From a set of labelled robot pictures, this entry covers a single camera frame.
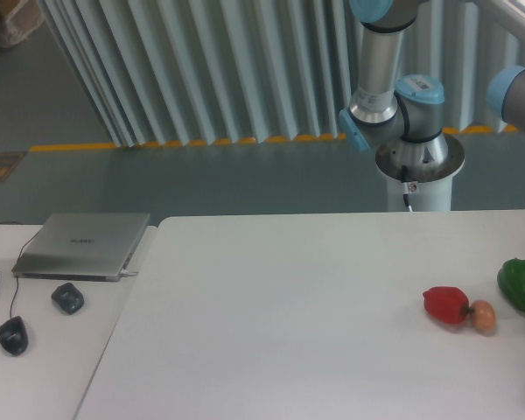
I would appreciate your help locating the brown onion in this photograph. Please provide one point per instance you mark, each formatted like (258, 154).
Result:
(482, 316)

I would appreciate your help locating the dark grey wired mouse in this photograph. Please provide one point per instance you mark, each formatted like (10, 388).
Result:
(13, 336)

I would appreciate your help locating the red bell pepper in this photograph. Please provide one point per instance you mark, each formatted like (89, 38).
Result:
(447, 304)

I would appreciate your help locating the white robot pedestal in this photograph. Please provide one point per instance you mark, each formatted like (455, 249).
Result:
(435, 196)

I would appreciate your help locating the dark grey wireless mouse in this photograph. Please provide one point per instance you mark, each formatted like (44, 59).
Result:
(68, 298)

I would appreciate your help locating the green bell pepper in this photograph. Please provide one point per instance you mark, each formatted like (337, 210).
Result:
(511, 281)

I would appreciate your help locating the silver laptop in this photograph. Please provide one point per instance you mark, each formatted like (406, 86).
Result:
(82, 246)

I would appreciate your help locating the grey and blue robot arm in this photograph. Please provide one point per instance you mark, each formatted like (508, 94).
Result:
(403, 117)

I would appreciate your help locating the white aluminium frame beam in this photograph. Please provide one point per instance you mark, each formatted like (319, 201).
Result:
(509, 14)

